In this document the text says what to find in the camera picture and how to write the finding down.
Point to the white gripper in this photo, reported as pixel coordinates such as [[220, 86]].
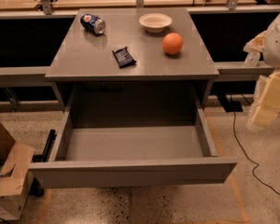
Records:
[[278, 44]]

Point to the dark blue rxbar wrapper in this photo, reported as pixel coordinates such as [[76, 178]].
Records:
[[123, 57]]

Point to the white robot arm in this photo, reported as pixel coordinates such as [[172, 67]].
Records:
[[271, 52]]

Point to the grey cabinet with top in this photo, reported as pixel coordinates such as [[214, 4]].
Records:
[[157, 86]]

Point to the open grey top drawer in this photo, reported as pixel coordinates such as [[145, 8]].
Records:
[[139, 136]]

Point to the orange fruit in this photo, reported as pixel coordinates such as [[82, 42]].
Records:
[[172, 44]]

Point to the white paper bowl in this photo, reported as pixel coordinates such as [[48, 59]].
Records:
[[155, 22]]

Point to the blue soda can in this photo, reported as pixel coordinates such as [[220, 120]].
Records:
[[93, 23]]

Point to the cardboard box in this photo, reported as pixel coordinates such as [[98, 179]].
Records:
[[15, 178]]

